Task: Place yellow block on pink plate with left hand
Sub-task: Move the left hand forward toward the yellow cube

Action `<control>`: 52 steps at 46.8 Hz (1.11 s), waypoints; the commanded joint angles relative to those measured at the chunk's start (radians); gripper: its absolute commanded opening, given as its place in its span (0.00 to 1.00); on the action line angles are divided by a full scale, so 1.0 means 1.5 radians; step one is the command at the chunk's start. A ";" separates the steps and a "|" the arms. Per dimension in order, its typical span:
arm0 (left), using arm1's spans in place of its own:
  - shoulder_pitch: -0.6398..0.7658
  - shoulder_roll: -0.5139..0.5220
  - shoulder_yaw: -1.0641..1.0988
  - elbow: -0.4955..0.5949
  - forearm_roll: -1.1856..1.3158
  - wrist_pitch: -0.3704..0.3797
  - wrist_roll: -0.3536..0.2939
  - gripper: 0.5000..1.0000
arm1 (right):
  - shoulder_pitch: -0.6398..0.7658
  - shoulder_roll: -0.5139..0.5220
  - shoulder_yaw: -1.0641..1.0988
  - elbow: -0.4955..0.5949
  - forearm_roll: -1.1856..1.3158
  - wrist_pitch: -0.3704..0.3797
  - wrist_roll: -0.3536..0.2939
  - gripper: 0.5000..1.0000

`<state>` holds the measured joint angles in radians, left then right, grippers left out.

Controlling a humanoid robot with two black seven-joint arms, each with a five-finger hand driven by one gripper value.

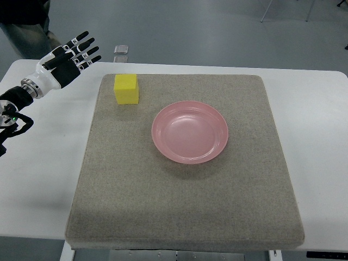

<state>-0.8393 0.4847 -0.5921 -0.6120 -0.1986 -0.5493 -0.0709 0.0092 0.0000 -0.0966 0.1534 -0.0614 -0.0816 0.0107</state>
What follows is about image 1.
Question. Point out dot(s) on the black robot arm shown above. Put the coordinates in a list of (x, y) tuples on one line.
[(13, 123)]

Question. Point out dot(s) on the pink plastic plate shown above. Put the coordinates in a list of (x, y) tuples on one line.
[(189, 132)]

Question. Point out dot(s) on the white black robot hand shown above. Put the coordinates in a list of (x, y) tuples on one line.
[(61, 66)]

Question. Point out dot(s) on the silver floor outlet box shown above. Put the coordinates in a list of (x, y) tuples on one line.
[(121, 49)]

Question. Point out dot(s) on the dark clothed person background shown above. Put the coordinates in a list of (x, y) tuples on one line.
[(26, 25)]

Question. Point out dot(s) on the yellow foam block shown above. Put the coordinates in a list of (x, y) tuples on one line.
[(126, 89)]

